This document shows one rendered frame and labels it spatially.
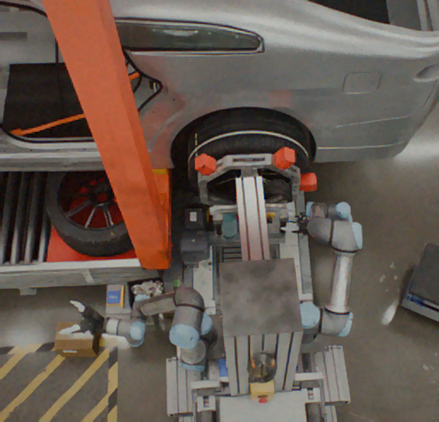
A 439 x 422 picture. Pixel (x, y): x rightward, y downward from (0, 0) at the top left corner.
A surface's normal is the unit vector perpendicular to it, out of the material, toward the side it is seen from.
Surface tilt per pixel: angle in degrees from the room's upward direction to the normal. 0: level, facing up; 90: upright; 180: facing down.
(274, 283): 0
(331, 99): 90
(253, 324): 0
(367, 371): 0
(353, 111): 90
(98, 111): 90
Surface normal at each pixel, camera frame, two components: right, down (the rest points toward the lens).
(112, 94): 0.03, 0.88
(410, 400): -0.04, -0.47
